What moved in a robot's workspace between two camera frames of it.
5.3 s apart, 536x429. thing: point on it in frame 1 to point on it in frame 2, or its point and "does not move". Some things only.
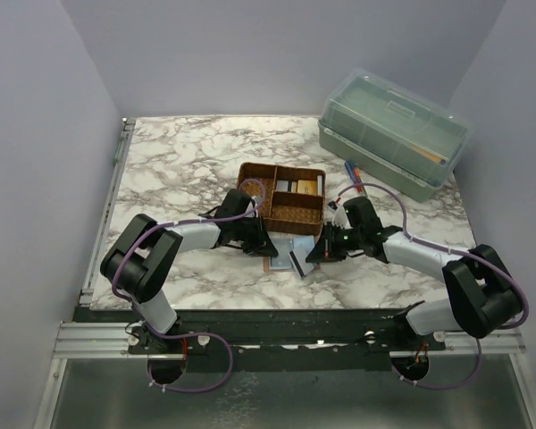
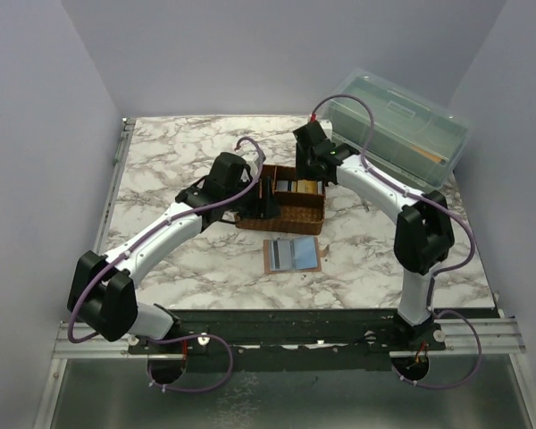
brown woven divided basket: x=290 y=199 does not move
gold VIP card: x=306 y=187 does not move
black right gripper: x=325 y=248 to x=301 y=170
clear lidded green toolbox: x=392 y=131 does not move
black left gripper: x=261 y=244 to x=266 y=208
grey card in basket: x=282 y=185 does not move
